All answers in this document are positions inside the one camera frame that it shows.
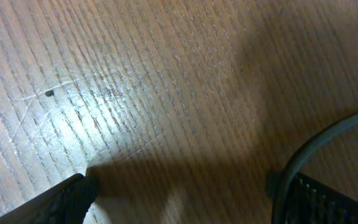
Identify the long black usb cable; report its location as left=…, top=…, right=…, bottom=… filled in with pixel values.
left=271, top=107, right=358, bottom=224

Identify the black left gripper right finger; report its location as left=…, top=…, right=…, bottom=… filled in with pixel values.
left=272, top=172, right=358, bottom=224

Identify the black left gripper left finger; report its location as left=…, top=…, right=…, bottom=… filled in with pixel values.
left=0, top=174, right=98, bottom=224

